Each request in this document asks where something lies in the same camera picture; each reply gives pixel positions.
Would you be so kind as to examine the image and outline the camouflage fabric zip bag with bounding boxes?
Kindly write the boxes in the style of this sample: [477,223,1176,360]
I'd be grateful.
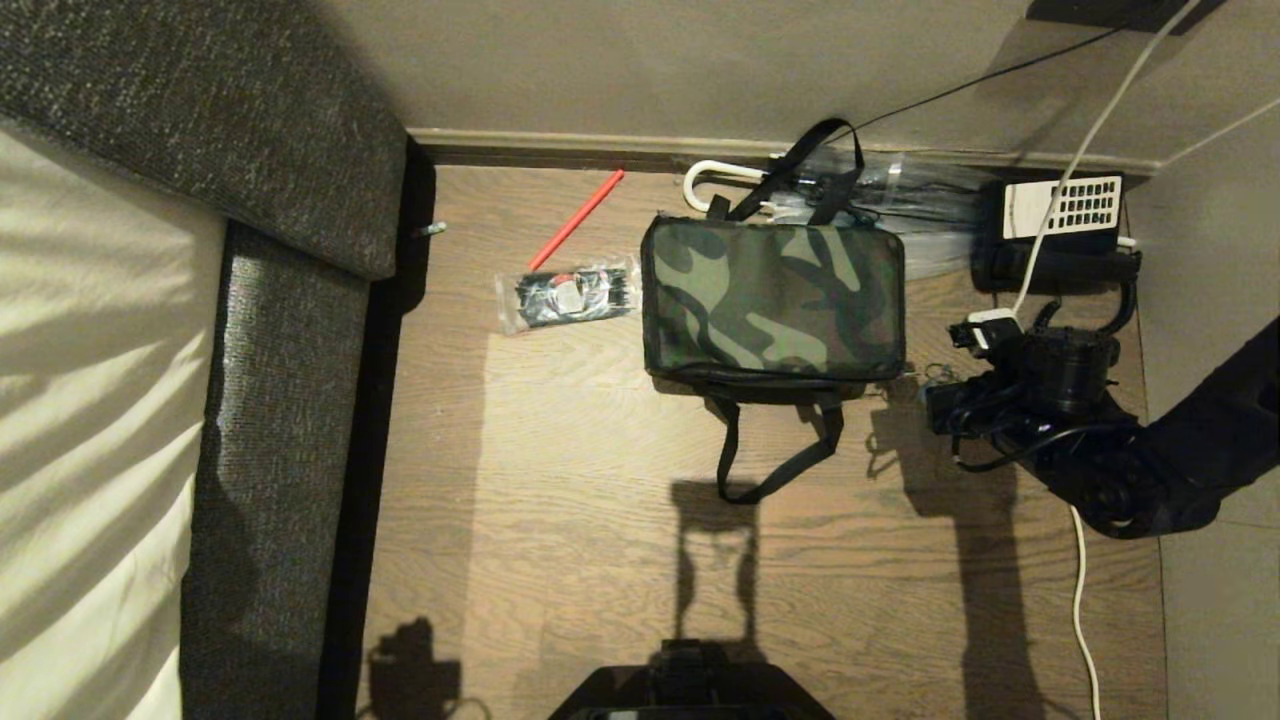
[640,120,909,504]

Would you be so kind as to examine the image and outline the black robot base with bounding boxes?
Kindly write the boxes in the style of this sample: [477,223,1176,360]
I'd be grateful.
[548,640,834,720]

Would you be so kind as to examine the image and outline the black telephone handset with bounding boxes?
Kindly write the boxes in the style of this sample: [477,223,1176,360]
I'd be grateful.
[975,245,1141,293]

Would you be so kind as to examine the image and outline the red thin stick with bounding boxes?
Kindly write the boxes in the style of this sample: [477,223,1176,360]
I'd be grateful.
[527,171,626,274]

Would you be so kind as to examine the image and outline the beige skirting board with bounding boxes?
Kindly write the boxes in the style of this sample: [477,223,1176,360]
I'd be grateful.
[408,130,1161,179]

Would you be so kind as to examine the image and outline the white mattress sheet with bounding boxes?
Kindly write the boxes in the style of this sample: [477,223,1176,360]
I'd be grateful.
[0,118,233,720]

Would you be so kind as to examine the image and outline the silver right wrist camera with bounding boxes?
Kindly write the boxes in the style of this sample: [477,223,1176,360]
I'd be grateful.
[950,308,1023,353]

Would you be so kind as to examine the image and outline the black coiled telephone cord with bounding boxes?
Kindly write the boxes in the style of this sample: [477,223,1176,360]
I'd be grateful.
[1035,280,1139,336]

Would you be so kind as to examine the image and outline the white power cable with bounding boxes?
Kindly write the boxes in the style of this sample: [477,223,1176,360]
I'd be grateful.
[1010,0,1201,720]

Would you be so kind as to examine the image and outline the thin black cable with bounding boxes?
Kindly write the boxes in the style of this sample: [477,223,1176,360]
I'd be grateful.
[845,20,1131,141]

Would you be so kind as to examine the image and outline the clear umbrella white handle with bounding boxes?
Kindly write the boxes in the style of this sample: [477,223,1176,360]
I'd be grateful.
[682,150,996,283]

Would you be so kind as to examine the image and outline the black wall socket plate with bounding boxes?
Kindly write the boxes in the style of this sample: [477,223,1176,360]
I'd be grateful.
[1020,0,1226,39]

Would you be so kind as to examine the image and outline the plastic pack black cable ties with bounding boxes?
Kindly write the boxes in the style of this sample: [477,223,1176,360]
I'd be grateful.
[495,258,638,338]

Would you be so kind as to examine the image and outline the grey fabric bed frame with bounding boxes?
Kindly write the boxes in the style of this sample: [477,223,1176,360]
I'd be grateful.
[0,0,409,720]

